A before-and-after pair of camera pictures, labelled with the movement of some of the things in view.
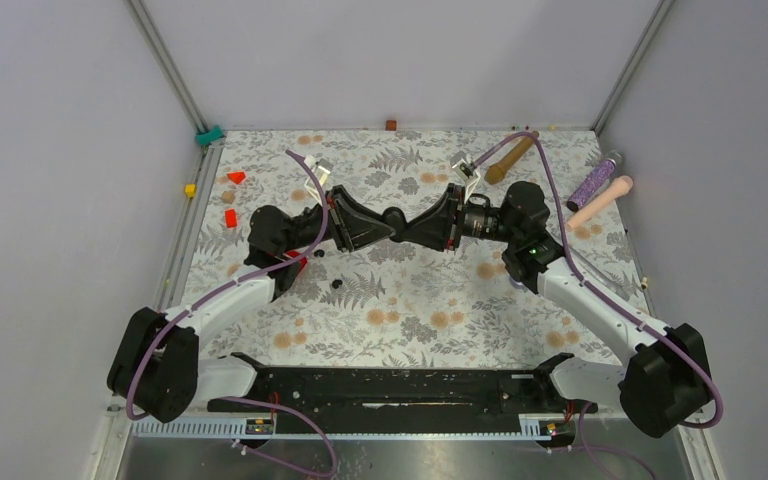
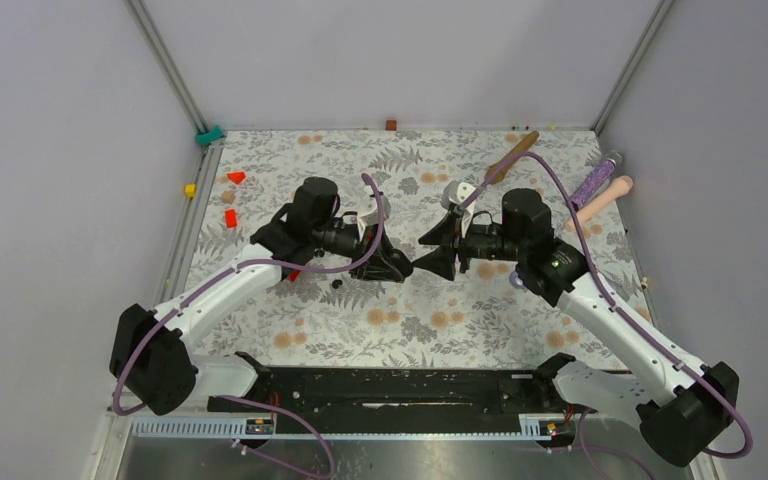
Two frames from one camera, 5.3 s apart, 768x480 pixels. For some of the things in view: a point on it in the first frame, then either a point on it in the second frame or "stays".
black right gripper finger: x=434 y=229 → x=441 y=262
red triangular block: x=236 y=177 stays
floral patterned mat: x=403 y=302 stays
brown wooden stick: x=498 y=171 stays
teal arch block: x=205 y=138 stays
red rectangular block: x=231 y=218 stays
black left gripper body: x=338 y=222 → x=369 y=237
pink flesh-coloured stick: x=618 y=187 stays
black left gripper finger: x=367 y=226 → x=389 y=264
